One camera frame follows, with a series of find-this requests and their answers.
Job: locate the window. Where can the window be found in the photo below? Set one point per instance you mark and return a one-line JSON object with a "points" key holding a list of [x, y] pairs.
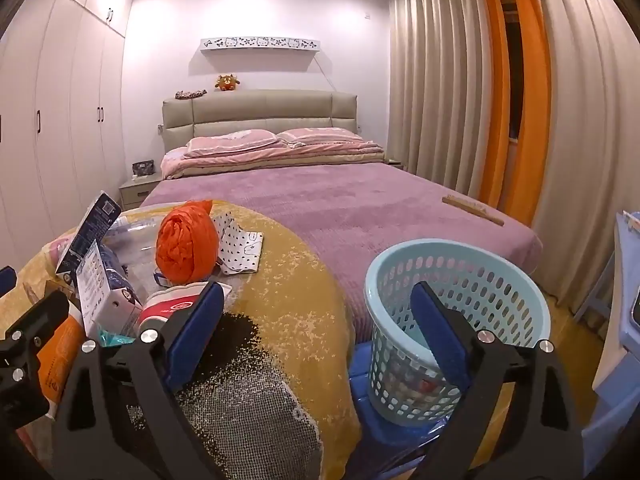
{"points": [[512, 70]]}

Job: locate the light blue plastic basket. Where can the light blue plastic basket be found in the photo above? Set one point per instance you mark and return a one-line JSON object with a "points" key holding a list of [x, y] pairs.
{"points": [[500, 280]]}

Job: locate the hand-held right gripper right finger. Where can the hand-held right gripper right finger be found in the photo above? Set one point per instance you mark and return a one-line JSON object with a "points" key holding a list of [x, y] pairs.
{"points": [[440, 332]]}

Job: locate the wooden bed brush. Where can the wooden bed brush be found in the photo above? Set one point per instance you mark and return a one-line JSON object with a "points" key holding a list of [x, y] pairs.
{"points": [[472, 209]]}

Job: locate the white patterned paper bag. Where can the white patterned paper bag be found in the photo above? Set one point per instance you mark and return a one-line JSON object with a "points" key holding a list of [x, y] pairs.
{"points": [[240, 247]]}

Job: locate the yellow printed blanket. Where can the yellow printed blanket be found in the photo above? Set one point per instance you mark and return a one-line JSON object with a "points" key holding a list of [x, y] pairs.
{"points": [[280, 310]]}

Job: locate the orange packet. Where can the orange packet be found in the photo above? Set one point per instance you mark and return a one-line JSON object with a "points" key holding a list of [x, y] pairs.
{"points": [[60, 360]]}

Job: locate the pink pillow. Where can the pink pillow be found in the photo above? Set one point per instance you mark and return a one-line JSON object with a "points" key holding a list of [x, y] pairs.
{"points": [[230, 141], [320, 135]]}

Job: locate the orange curtain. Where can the orange curtain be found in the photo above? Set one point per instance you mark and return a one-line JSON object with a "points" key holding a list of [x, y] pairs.
{"points": [[535, 110], [495, 110]]}

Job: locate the dark blue carton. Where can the dark blue carton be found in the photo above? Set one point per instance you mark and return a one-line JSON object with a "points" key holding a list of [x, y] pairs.
{"points": [[90, 232]]}

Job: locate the orange plush toy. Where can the orange plush toy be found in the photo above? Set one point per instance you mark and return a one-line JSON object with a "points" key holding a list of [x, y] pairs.
{"points": [[227, 83]]}

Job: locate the beige padded headboard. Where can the beige padded headboard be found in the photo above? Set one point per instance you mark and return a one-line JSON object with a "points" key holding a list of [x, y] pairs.
{"points": [[260, 110]]}

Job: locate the orange plastic bag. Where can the orange plastic bag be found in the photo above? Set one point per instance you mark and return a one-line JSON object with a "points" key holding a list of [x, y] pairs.
{"points": [[185, 245]]}

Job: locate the white and blue carton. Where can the white and blue carton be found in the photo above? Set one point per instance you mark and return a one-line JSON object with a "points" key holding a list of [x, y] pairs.
{"points": [[107, 300]]}

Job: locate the white decorated wall shelf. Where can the white decorated wall shelf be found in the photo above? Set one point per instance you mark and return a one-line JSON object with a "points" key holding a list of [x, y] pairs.
{"points": [[257, 44]]}

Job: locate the beige curtain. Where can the beige curtain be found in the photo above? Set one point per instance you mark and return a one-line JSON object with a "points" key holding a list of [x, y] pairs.
{"points": [[440, 85], [590, 110]]}

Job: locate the dark pouch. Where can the dark pouch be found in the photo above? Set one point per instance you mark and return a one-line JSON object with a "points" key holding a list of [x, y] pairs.
{"points": [[143, 168]]}

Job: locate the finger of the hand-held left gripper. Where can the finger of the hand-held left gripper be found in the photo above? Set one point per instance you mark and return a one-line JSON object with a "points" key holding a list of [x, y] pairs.
{"points": [[35, 320], [6, 282]]}

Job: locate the white wardrobe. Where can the white wardrobe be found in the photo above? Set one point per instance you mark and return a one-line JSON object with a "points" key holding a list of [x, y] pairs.
{"points": [[60, 110]]}

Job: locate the teal wrapper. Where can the teal wrapper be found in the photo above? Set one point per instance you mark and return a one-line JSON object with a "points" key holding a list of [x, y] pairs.
{"points": [[115, 338]]}

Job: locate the paper stack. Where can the paper stack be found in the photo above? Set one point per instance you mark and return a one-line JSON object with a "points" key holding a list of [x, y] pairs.
{"points": [[634, 220]]}

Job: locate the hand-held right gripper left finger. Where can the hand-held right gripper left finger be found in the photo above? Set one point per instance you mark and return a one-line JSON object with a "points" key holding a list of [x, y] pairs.
{"points": [[200, 332]]}

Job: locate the clear plastic bottle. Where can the clear plastic bottle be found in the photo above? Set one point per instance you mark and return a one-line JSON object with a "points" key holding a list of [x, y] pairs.
{"points": [[132, 240]]}

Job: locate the blue plastic stool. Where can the blue plastic stool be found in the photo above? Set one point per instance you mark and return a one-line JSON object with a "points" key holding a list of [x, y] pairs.
{"points": [[362, 400]]}

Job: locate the light blue desk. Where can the light blue desk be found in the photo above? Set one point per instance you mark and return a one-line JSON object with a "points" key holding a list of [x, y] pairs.
{"points": [[620, 360]]}

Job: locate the leopard print hair band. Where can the leopard print hair band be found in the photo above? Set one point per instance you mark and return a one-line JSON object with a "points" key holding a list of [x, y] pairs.
{"points": [[190, 94]]}

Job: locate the red and white packet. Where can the red and white packet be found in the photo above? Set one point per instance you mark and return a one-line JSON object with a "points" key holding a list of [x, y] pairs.
{"points": [[165, 307]]}

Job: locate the beige nightstand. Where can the beige nightstand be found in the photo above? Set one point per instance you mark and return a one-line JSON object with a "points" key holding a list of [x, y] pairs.
{"points": [[396, 164], [137, 190]]}

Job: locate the bed with purple cover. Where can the bed with purple cover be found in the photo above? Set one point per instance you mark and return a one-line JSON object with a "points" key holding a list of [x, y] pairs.
{"points": [[350, 210]]}

